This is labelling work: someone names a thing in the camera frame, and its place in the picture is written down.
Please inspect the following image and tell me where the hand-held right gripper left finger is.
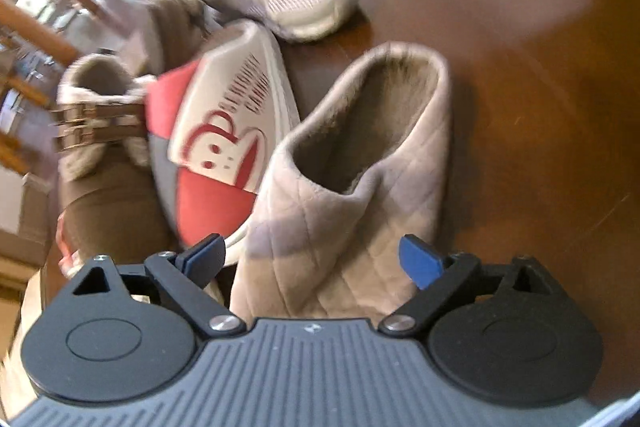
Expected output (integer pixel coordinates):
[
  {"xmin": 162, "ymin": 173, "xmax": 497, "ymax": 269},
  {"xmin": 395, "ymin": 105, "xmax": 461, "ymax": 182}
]
[{"xmin": 64, "ymin": 233, "xmax": 248, "ymax": 341}]

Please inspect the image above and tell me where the wooden table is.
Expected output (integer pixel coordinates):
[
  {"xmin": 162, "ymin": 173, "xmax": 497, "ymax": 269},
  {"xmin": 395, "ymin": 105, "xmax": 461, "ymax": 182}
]
[{"xmin": 0, "ymin": 0, "xmax": 146, "ymax": 178}]

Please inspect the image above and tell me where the beige quilted slipper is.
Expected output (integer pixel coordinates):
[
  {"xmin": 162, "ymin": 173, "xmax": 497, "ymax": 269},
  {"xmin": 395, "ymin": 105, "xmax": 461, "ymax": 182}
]
[{"xmin": 230, "ymin": 42, "xmax": 453, "ymax": 323}]

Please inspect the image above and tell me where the brown fur-lined buckle shoe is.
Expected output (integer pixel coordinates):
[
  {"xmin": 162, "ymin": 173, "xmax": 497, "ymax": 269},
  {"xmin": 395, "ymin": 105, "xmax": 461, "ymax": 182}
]
[
  {"xmin": 52, "ymin": 54, "xmax": 176, "ymax": 280},
  {"xmin": 147, "ymin": 0, "xmax": 228, "ymax": 78}
]

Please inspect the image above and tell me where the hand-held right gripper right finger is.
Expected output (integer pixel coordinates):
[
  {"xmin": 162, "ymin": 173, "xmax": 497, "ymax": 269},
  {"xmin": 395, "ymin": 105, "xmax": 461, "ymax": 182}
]
[{"xmin": 379, "ymin": 234, "xmax": 557, "ymax": 338}]

